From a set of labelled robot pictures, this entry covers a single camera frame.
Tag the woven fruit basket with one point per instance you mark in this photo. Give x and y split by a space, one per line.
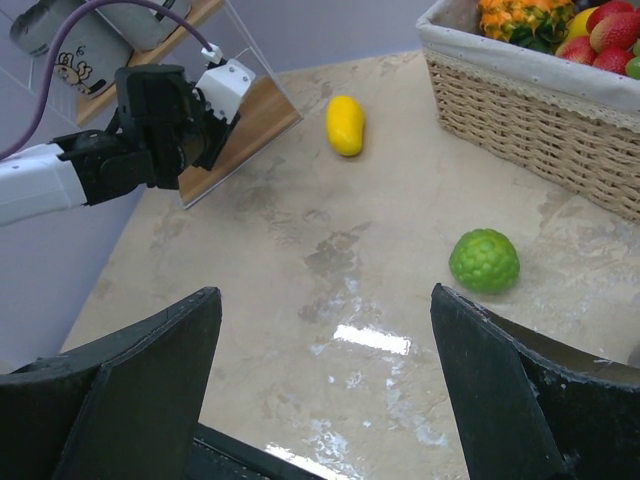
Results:
571 124

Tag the pineapple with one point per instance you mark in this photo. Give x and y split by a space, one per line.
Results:
539 25

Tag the yellow mango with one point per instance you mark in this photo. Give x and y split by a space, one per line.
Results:
344 124

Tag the red apples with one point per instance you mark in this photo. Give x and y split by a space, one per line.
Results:
608 36

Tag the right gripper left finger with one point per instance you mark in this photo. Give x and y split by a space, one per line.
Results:
124 406

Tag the green grapes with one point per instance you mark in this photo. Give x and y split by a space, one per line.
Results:
632 67

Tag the green bumpy citrus fruit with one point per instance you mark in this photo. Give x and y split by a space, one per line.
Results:
485 261

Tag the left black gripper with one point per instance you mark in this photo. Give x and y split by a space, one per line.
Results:
167 125

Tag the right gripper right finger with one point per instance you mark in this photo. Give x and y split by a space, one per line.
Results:
530 407

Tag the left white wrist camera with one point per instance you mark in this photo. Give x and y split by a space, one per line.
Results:
225 85

